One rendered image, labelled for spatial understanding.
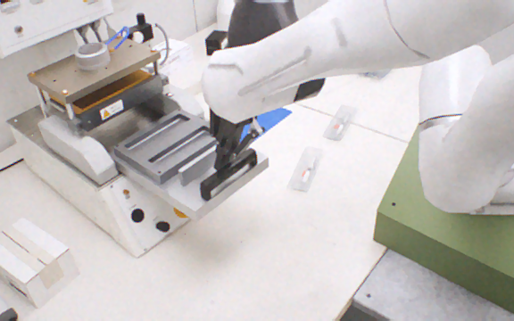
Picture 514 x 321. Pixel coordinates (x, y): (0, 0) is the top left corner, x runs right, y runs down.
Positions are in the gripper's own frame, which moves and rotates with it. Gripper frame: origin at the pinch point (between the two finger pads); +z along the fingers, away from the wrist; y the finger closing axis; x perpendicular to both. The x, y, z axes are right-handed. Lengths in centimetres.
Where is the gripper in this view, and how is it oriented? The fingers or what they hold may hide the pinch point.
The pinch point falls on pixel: (223, 156)
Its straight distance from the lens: 98.3
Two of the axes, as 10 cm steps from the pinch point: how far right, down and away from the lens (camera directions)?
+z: -2.0, 6.1, 7.7
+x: 6.6, -4.9, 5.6
